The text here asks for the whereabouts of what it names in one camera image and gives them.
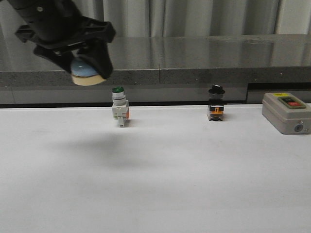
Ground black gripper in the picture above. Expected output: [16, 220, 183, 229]
[8, 0, 116, 79]

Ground blue and cream desk bell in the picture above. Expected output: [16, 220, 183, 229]
[70, 58, 106, 86]

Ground grey curtain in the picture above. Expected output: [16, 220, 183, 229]
[0, 0, 311, 39]

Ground grey stone counter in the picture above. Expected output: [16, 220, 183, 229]
[0, 34, 311, 107]

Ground green pushbutton switch module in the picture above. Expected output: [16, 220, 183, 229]
[112, 86, 129, 127]

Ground black selector switch module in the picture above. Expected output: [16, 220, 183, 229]
[207, 84, 225, 121]

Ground grey start-stop switch box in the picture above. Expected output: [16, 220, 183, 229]
[262, 92, 311, 134]

